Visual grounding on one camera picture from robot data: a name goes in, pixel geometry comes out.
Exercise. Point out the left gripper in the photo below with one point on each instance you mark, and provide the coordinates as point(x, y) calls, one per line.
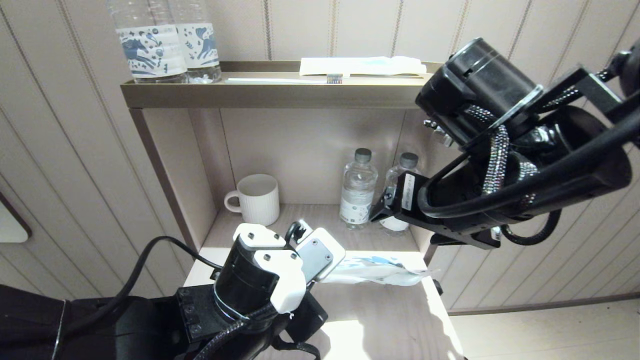
point(309, 316)

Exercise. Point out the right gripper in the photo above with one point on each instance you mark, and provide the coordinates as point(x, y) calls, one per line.
point(400, 202)

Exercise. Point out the white blue printed bag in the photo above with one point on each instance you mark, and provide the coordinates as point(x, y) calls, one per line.
point(382, 272)

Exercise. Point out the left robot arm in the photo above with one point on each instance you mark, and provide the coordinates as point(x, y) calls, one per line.
point(244, 282)

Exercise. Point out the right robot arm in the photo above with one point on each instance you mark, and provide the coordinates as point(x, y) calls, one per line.
point(475, 80)

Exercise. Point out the white flat toiletry packet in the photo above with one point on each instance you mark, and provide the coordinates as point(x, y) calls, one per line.
point(360, 65)

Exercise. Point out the small grey-cap water bottle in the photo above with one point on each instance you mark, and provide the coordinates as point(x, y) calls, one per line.
point(408, 162)
point(358, 190)

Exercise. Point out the white ribbed mug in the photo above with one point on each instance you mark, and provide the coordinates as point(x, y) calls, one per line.
point(259, 200)

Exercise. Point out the beige wooden shelf unit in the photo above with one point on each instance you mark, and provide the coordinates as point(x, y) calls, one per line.
point(270, 97)

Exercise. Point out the white toothbrush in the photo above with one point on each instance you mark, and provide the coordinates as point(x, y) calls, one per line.
point(280, 80)

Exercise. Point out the large blue-label water bottle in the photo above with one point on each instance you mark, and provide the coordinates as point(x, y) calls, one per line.
point(145, 50)
point(202, 47)

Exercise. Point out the white panel with dark rim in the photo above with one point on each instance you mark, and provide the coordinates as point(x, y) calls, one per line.
point(10, 225)

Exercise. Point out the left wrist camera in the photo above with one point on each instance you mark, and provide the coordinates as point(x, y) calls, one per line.
point(316, 258)

